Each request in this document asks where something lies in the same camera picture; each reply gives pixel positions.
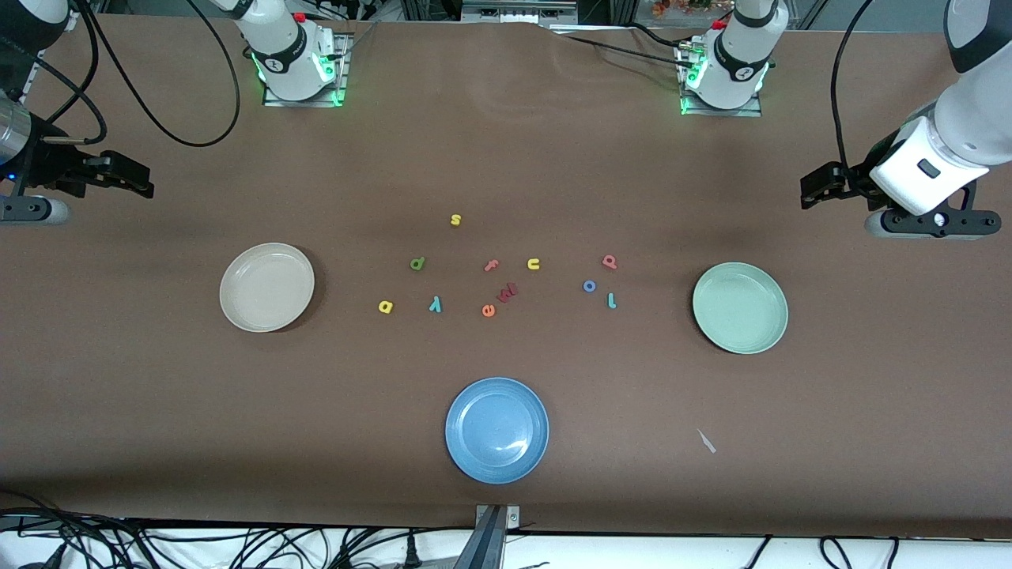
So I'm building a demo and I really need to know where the blue plate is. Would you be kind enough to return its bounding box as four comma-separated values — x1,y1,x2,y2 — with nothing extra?
444,377,550,484

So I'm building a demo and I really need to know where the beige brown plate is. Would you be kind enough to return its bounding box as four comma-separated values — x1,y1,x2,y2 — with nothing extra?
219,242,315,333

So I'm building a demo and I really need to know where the grey equipment box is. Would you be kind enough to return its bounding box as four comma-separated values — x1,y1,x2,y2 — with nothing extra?
461,0,578,24

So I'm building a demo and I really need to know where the orange decoration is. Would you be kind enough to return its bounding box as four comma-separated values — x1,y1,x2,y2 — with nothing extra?
652,0,736,18

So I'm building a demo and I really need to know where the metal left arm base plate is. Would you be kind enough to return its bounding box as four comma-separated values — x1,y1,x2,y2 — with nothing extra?
680,40,764,118

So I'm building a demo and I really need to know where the black cable behind base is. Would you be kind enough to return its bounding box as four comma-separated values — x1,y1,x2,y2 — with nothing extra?
623,22,687,50
563,33,687,67

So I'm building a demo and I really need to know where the black cable tangle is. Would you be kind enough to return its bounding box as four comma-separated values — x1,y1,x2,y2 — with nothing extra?
0,490,475,569

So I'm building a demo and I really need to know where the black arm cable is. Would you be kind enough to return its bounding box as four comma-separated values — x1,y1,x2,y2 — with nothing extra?
831,0,882,187
16,0,242,149

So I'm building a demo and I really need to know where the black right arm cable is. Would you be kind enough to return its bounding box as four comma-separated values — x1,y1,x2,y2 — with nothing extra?
16,0,242,149

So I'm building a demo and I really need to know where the light green plate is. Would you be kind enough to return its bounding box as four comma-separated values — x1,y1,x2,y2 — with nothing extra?
692,262,790,355

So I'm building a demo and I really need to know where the aluminium side rail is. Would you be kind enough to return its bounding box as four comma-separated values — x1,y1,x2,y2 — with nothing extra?
14,54,40,104

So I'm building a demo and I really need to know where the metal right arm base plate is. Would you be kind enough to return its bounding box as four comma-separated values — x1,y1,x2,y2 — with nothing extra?
262,32,350,107

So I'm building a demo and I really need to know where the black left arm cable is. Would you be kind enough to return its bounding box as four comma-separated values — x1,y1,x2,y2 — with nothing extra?
831,0,882,187

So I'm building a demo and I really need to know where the brown table cover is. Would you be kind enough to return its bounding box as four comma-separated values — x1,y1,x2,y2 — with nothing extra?
0,14,1012,540

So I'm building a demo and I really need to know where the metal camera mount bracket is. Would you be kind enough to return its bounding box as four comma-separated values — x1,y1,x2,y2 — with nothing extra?
473,504,523,569

